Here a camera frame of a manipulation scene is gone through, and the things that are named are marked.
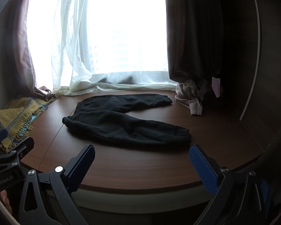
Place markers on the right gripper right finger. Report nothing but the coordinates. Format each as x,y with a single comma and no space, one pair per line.
239,195

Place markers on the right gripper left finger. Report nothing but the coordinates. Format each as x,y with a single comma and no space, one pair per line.
62,181

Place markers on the black sweatpants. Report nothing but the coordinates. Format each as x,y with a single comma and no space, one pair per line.
104,119

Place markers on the person's left hand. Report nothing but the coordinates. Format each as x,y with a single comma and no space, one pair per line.
5,201

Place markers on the turquoise cloth under blanket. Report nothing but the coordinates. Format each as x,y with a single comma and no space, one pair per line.
27,126

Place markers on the yellow plaid fringed blanket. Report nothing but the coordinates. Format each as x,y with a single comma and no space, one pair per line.
12,118

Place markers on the white sheer curtain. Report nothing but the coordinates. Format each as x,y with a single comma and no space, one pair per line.
84,46

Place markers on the pink right drape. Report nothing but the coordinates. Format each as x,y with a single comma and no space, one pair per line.
192,44

